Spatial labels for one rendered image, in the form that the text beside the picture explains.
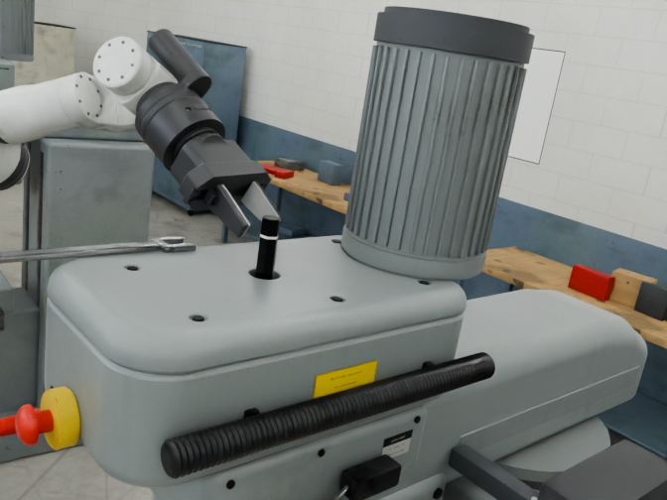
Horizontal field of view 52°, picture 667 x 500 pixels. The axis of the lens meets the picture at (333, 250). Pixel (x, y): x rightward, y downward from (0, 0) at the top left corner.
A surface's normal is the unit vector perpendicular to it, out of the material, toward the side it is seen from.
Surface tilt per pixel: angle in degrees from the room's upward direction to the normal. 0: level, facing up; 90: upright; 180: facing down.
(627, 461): 0
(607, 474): 0
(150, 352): 63
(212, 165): 30
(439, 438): 90
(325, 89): 90
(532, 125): 90
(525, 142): 90
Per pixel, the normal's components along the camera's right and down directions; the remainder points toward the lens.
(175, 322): 0.15, -0.95
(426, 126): -0.23, 0.25
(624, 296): -0.65, 0.12
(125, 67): -0.27, -0.20
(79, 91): 0.96, -0.17
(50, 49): 0.64, 0.31
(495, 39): 0.34, 0.32
